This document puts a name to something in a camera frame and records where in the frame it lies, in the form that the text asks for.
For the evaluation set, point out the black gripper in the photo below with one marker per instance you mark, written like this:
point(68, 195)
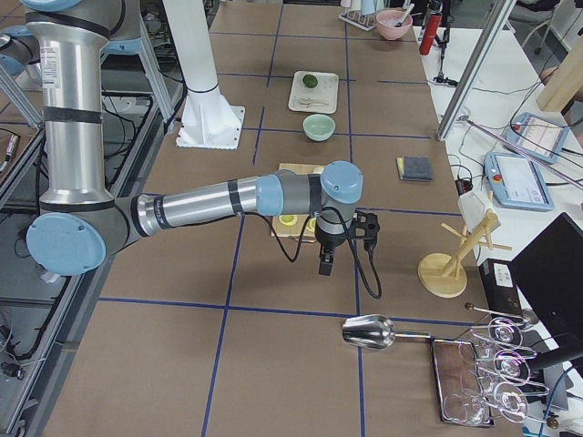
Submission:
point(329, 240)

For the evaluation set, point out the beige ceramic spoon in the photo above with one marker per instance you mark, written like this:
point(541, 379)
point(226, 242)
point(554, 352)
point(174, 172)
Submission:
point(307, 101)

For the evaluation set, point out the second robot arm grey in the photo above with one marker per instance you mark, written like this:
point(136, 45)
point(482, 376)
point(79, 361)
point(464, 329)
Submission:
point(20, 51)

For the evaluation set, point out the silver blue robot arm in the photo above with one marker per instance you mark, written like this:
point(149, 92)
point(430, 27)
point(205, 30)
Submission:
point(81, 223)

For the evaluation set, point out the light green bowl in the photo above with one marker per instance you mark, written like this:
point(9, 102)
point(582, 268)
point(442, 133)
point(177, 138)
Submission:
point(318, 127)

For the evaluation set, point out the pink bowl of ice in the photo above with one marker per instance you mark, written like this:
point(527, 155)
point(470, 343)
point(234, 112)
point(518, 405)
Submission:
point(390, 26)

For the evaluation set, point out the lemon slice right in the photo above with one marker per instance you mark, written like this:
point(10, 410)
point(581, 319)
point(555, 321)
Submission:
point(311, 225)

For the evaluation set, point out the lemon slice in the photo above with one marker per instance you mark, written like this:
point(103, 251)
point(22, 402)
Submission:
point(311, 225)
point(288, 220)

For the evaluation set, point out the bamboo cutting board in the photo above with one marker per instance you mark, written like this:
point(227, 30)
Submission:
point(294, 232)

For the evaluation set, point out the lemon slice left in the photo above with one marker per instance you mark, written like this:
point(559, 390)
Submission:
point(288, 220)

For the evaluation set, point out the metal ice scoop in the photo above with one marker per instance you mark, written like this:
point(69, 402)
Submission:
point(377, 332)

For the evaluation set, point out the wooden mug tree stand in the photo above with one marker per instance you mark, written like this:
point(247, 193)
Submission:
point(443, 275)

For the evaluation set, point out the grey yellow sponge cloth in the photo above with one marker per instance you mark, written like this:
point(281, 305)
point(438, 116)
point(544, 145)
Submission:
point(414, 168)

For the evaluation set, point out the cream bear tray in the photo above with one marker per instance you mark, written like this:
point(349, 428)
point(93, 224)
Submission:
point(326, 90)

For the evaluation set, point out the green lime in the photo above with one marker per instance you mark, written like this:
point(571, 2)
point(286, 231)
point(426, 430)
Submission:
point(310, 81)

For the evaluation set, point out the dark tray with glasses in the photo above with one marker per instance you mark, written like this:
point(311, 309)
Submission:
point(454, 370)

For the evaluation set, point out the blue teach pendant near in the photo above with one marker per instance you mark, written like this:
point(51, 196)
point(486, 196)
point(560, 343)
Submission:
point(517, 182)

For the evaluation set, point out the blue teach pendant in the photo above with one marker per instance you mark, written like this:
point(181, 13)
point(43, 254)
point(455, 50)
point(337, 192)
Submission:
point(538, 136)
point(517, 182)

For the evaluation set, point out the black monitor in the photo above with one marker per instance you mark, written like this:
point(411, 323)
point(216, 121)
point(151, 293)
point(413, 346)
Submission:
point(548, 272)

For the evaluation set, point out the black mini tripod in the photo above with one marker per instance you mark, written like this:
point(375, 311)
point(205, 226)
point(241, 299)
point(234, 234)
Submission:
point(442, 42)

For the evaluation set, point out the blue teach pendant far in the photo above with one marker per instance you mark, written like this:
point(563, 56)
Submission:
point(538, 136)

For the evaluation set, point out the red bottle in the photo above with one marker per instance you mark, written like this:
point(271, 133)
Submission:
point(430, 29)

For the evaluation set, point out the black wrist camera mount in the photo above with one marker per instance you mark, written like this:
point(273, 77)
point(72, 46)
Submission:
point(366, 229)

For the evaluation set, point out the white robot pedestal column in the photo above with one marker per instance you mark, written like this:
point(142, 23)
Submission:
point(208, 120)

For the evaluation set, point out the wire cup rack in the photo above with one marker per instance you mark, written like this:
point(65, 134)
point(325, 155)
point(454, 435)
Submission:
point(359, 13)

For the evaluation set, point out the aluminium frame post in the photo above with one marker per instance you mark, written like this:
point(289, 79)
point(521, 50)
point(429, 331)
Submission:
point(494, 25)

